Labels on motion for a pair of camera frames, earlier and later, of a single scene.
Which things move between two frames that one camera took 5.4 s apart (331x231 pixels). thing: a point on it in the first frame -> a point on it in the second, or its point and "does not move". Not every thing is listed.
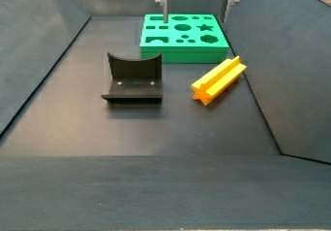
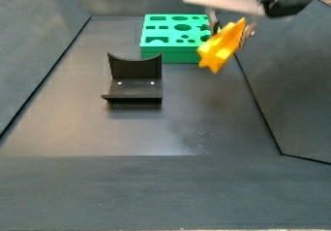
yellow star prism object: x=219 y=80 -> x=220 y=46
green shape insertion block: x=188 y=39 does not move
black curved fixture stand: x=136 y=80 does not move
